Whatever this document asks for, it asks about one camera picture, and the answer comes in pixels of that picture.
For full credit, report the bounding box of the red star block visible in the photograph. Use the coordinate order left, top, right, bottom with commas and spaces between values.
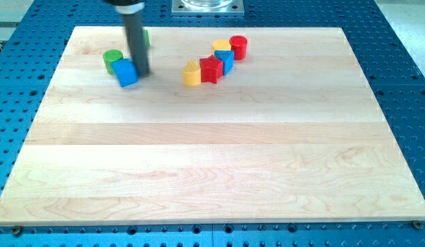
199, 55, 224, 84

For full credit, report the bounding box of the light wooden board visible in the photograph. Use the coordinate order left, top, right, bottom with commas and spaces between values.
0, 26, 425, 226

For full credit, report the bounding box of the left board clamp screw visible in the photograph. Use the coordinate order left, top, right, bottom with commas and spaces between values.
10, 226, 23, 236

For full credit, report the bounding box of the board clamp screw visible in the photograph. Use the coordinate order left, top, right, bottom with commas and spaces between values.
10, 226, 23, 236
411, 220, 424, 230

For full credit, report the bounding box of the right board clamp screw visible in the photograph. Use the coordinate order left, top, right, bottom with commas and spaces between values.
411, 220, 424, 230

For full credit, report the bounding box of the yellow heart block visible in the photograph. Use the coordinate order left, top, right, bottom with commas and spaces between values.
183, 60, 201, 87

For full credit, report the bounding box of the blue triangle block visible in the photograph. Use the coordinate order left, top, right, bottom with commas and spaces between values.
214, 50, 234, 75

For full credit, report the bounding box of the yellow hexagon block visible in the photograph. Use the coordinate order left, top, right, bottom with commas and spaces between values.
211, 39, 231, 55

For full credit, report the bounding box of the red cylinder block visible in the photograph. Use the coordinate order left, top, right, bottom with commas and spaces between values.
229, 35, 248, 60

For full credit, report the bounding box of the blue cube block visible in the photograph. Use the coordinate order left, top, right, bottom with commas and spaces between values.
112, 59, 139, 87

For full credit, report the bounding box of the green block behind stick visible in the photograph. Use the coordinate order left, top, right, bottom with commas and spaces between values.
143, 30, 150, 48

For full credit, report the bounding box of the green cylinder block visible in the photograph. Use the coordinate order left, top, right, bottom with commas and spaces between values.
102, 49, 124, 75

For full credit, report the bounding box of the dark cylindrical pusher stick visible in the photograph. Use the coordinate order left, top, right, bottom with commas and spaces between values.
104, 0, 150, 78

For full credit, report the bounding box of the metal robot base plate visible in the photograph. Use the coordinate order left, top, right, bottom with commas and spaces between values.
170, 0, 244, 16

